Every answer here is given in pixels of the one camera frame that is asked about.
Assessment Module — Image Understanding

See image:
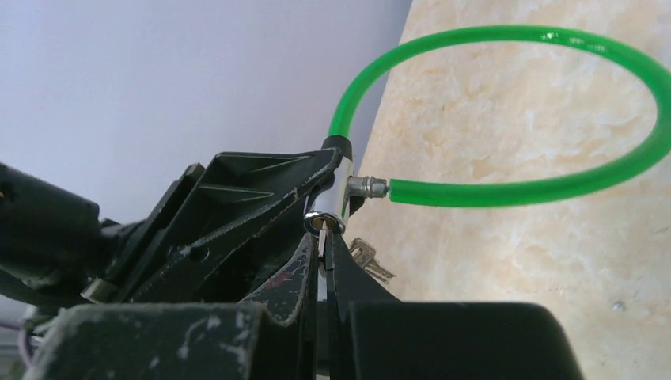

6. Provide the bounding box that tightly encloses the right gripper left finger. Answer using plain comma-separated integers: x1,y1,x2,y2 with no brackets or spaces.
25,235,317,379

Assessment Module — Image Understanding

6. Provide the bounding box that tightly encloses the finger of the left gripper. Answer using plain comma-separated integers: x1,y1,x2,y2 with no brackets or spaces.
110,147,342,303

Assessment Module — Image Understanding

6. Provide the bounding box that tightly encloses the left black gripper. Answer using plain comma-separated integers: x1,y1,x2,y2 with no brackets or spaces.
1,164,137,308

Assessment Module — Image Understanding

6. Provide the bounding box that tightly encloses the silver key pair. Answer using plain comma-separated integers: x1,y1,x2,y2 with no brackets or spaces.
308,218,396,284

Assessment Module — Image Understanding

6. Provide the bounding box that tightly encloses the green cable lock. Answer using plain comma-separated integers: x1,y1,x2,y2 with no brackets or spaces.
304,25,670,235

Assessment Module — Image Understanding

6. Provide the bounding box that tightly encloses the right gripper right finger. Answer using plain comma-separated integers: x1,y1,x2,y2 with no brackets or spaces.
324,233,582,379

